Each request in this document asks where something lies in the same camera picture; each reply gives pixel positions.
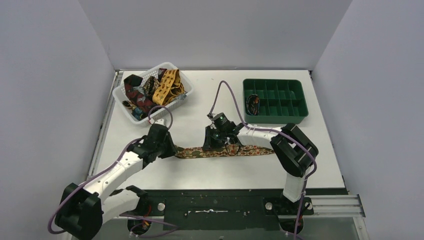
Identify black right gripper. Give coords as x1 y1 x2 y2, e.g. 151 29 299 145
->
203 125 227 151

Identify beige paisley patterned tie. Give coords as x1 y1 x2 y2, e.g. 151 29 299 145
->
174 144 275 159

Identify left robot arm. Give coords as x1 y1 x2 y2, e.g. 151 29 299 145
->
47 119 177 240

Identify yellow patterned tie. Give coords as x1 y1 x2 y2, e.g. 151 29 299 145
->
152 69 185 106

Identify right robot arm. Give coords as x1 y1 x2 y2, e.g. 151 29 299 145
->
202 112 319 203

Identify white plastic basket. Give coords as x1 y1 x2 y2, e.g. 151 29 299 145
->
112 62 194 127

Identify dark red patterned tie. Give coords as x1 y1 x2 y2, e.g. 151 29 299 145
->
123 74 156 119

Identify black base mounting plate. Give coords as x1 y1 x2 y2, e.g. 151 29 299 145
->
114 189 316 232

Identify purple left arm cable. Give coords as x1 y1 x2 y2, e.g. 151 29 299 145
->
47 105 180 239

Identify dark brown patterned tie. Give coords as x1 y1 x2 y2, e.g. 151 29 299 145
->
143 68 168 98

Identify green divided plastic tray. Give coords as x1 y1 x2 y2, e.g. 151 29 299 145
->
242 78 309 124

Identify aluminium rail frame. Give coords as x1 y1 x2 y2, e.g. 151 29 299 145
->
66 194 366 240

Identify rolled dark patterned tie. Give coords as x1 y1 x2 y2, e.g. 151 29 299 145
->
246 94 260 116

